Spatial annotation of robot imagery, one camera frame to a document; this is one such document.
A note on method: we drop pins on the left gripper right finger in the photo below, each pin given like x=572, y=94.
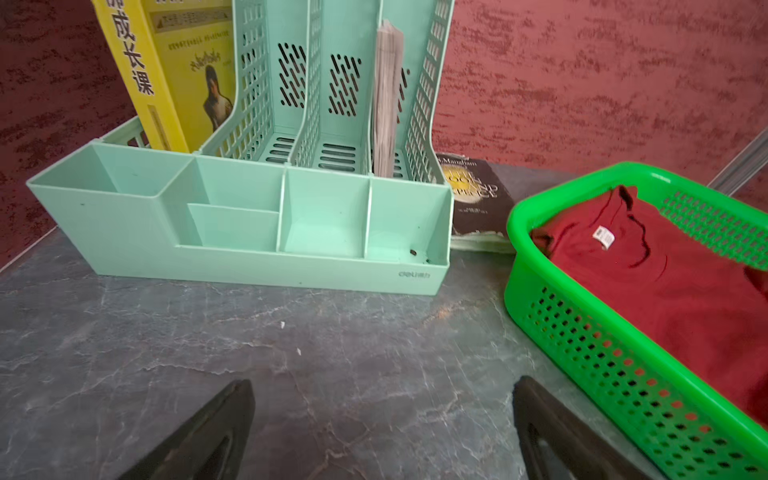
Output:
x=556, y=444

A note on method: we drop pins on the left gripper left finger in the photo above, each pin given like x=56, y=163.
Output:
x=209, y=445

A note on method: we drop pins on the green plastic basket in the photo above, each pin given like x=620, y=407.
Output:
x=685, y=427

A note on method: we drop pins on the dark red t-shirt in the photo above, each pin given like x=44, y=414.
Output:
x=707, y=311

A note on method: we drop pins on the black paperback book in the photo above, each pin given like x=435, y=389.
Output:
x=481, y=205

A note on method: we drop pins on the mint green desk organizer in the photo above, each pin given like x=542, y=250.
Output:
x=284, y=192

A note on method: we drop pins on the right corner aluminium profile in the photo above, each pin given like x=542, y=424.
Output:
x=742, y=168

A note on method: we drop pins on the yellow book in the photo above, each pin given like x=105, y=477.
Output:
x=177, y=61

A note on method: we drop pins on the thin grey book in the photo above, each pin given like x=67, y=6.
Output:
x=389, y=58

